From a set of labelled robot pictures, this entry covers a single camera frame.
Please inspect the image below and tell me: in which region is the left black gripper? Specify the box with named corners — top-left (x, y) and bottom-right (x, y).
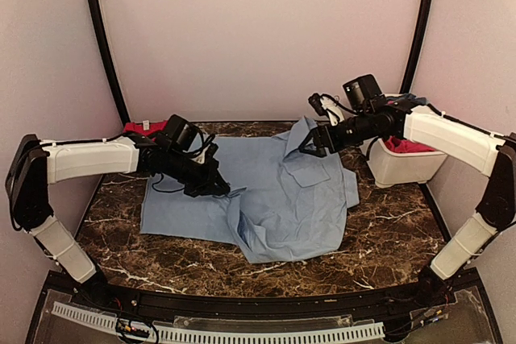
top-left (164, 148), bottom-right (230, 197)

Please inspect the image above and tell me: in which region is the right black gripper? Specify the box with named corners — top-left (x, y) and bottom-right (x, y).
top-left (298, 110), bottom-right (376, 157)

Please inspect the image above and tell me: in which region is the light blue shirt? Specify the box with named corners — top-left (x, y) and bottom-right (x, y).
top-left (140, 118), bottom-right (360, 263)

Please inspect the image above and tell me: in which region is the red t-shirt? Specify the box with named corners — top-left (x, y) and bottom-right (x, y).
top-left (123, 120), bottom-right (167, 138)

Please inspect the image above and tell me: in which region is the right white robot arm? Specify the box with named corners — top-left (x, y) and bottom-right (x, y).
top-left (299, 102), bottom-right (515, 307)

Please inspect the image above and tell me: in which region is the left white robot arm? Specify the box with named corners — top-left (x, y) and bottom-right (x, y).
top-left (5, 132), bottom-right (230, 309)

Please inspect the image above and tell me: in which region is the white plastic laundry bin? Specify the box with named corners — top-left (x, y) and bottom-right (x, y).
top-left (368, 93), bottom-right (448, 189)

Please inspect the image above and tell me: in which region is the pink garment in bin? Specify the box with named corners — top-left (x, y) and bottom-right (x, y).
top-left (384, 136), bottom-right (435, 154)

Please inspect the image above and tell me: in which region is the dark blue garment in bin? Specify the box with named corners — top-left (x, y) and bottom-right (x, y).
top-left (386, 93), bottom-right (428, 109)

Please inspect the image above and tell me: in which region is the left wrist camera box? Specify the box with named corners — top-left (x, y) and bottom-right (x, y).
top-left (163, 114), bottom-right (197, 151)

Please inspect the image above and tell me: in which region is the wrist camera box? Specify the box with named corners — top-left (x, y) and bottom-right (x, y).
top-left (163, 114), bottom-right (197, 151)
top-left (343, 74), bottom-right (386, 114)

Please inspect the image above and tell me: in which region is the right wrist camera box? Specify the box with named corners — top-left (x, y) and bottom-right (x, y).
top-left (343, 74), bottom-right (386, 114)

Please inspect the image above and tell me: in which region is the white slotted cable duct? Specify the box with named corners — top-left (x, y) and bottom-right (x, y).
top-left (51, 301), bottom-right (385, 343)

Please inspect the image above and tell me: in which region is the left electronics board with wires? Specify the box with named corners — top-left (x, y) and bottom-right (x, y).
top-left (112, 297), bottom-right (160, 343)

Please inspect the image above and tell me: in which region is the electronics board with wires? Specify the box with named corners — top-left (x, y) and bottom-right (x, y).
top-left (112, 297), bottom-right (160, 343)
top-left (409, 304), bottom-right (451, 332)

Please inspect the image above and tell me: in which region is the right electronics board with wires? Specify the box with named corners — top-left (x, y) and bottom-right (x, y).
top-left (409, 304), bottom-right (451, 332)

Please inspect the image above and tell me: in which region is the right black frame post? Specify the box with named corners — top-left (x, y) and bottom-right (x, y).
top-left (399, 0), bottom-right (432, 93)

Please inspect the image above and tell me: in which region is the black frame post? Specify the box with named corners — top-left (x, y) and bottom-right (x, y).
top-left (87, 0), bottom-right (131, 126)
top-left (399, 0), bottom-right (432, 93)

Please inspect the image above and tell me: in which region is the left black frame post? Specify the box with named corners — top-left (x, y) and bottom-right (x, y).
top-left (87, 0), bottom-right (131, 126)

